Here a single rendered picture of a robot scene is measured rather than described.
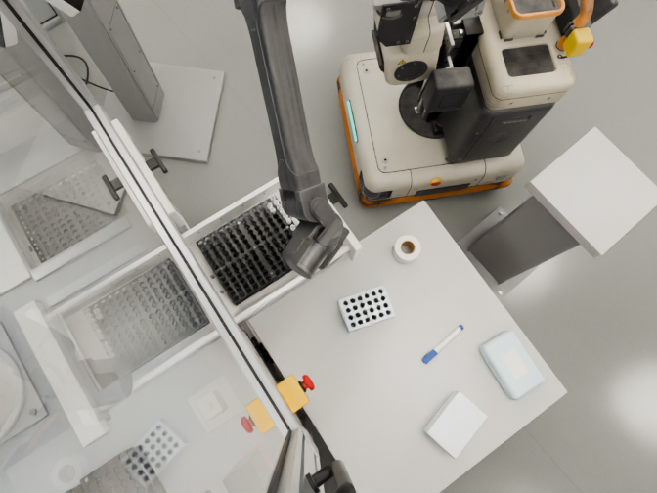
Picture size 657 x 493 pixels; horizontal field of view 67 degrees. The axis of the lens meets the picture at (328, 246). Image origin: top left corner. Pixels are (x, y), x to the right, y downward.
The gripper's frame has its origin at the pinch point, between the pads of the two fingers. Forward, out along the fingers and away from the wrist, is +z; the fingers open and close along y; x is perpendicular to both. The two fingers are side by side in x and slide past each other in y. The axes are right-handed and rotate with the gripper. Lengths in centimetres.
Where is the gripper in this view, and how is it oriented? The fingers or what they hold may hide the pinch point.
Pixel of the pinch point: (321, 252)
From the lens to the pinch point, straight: 110.7
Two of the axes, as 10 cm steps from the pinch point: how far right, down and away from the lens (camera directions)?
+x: 8.2, 5.6, -0.9
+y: -5.6, 7.8, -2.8
